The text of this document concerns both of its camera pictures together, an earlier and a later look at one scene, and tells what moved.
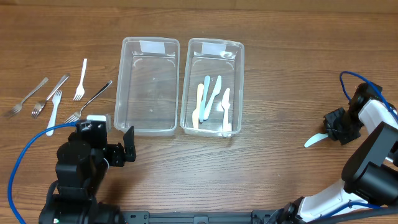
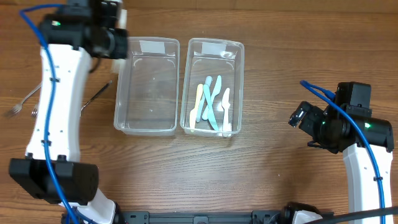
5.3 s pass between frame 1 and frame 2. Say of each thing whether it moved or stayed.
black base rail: stayed
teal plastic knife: moved
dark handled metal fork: stayed
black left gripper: moved
